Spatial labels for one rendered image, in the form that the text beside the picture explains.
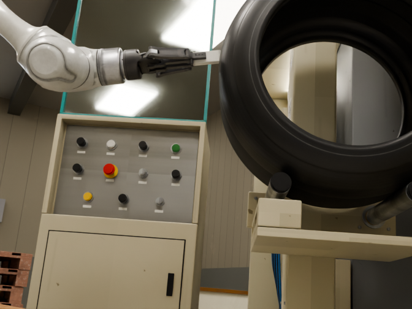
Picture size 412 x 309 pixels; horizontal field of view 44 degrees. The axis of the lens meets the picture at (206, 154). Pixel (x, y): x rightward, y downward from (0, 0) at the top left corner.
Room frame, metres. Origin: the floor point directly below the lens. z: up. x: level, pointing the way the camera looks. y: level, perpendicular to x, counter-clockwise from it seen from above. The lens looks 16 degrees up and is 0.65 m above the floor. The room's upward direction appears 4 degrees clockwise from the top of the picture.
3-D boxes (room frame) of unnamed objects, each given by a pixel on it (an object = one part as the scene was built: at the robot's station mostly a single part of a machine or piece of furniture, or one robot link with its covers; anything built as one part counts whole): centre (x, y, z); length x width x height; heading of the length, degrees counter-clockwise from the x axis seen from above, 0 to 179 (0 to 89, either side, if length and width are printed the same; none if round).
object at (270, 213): (1.22, -0.17, 0.84); 0.36 x 0.09 x 0.06; 176
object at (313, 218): (1.39, -0.32, 0.90); 0.40 x 0.03 x 0.10; 86
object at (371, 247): (1.21, -0.31, 0.80); 0.37 x 0.36 x 0.02; 86
